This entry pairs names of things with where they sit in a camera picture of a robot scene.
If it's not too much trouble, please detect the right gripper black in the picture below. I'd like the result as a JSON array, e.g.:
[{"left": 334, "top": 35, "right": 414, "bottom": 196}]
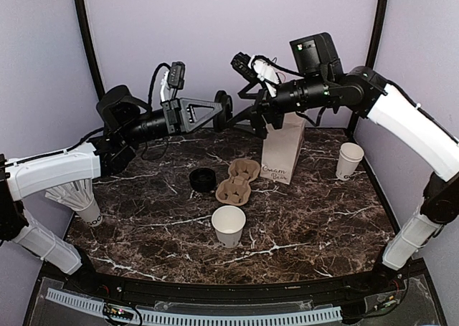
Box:
[{"left": 225, "top": 72, "right": 332, "bottom": 138}]

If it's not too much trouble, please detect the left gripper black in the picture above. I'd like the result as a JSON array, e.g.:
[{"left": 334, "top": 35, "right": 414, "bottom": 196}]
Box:
[{"left": 120, "top": 97, "right": 224, "bottom": 146}]

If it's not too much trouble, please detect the stack of black lids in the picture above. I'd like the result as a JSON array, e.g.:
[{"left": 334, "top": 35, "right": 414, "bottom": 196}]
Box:
[{"left": 189, "top": 168, "right": 217, "bottom": 193}]

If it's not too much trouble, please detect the brown cardboard cup carrier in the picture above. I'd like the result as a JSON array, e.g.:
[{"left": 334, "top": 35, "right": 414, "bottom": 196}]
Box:
[{"left": 215, "top": 158, "right": 261, "bottom": 206}]

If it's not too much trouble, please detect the single white paper cup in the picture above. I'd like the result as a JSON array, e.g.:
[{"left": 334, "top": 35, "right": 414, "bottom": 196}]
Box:
[{"left": 211, "top": 205, "right": 246, "bottom": 248}]

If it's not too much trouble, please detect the stack of white paper cups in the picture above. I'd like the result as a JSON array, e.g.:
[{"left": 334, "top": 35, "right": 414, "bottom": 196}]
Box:
[{"left": 336, "top": 143, "right": 364, "bottom": 181}]

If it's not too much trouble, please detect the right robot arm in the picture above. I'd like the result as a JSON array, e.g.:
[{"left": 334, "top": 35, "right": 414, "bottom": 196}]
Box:
[{"left": 225, "top": 59, "right": 458, "bottom": 293}]

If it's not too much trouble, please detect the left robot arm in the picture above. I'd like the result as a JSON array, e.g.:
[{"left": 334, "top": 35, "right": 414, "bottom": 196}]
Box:
[{"left": 1, "top": 86, "right": 223, "bottom": 294}]

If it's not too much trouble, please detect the white paper takeout bag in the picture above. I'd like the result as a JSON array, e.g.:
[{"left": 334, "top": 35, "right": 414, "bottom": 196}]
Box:
[{"left": 260, "top": 112, "right": 306, "bottom": 185}]

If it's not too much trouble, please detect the cup holding wrapped straws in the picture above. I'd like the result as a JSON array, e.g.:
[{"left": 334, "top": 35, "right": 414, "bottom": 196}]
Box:
[{"left": 45, "top": 179, "right": 103, "bottom": 227}]

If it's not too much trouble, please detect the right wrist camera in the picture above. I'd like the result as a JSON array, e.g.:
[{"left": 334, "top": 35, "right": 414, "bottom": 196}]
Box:
[{"left": 230, "top": 52, "right": 280, "bottom": 97}]

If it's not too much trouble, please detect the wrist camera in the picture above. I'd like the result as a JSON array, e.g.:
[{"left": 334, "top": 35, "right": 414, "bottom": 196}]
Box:
[
  {"left": 148, "top": 61, "right": 186, "bottom": 105},
  {"left": 230, "top": 52, "right": 280, "bottom": 97}
]

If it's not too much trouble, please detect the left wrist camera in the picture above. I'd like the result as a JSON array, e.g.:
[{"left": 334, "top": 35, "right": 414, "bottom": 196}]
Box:
[{"left": 148, "top": 61, "right": 186, "bottom": 105}]

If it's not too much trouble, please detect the white slotted cable duct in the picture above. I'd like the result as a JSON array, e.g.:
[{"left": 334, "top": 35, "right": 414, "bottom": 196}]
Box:
[{"left": 45, "top": 288, "right": 342, "bottom": 325}]

